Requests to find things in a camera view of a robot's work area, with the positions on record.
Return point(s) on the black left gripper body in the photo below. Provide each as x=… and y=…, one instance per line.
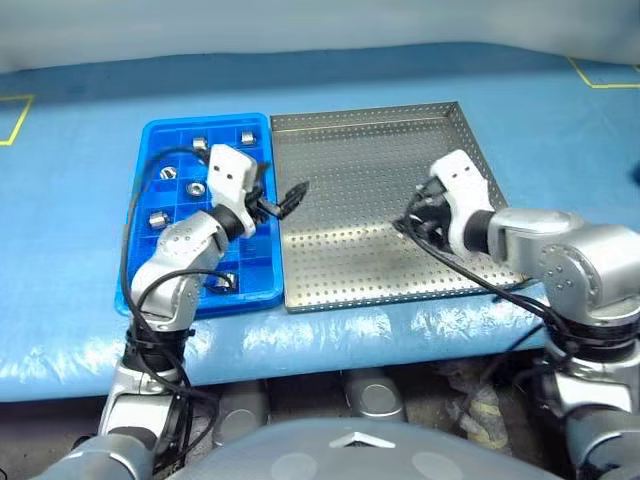
x=264, y=206

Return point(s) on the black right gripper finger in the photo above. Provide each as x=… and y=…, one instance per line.
x=425, y=192
x=412, y=227

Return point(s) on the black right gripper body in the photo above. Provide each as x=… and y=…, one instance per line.
x=440, y=230

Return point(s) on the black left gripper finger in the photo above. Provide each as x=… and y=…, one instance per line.
x=296, y=191
x=294, y=206

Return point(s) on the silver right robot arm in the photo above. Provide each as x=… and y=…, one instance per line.
x=550, y=240

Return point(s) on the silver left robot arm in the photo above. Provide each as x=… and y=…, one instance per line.
x=185, y=240

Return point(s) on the blue compartment tray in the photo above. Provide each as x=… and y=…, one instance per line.
x=150, y=135

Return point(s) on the perforated metal tray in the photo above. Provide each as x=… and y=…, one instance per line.
x=350, y=200

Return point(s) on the blue plastic table cover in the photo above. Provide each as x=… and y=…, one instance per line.
x=350, y=80

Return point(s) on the crumpled plastic wrap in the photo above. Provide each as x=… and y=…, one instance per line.
x=477, y=405

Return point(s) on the grey robot torso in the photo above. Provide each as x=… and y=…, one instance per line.
x=360, y=450

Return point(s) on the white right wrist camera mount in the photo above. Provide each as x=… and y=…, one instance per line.
x=460, y=175

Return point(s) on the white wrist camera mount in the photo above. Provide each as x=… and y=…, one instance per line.
x=460, y=175
x=227, y=167

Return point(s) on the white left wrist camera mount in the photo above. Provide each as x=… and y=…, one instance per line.
x=227, y=167

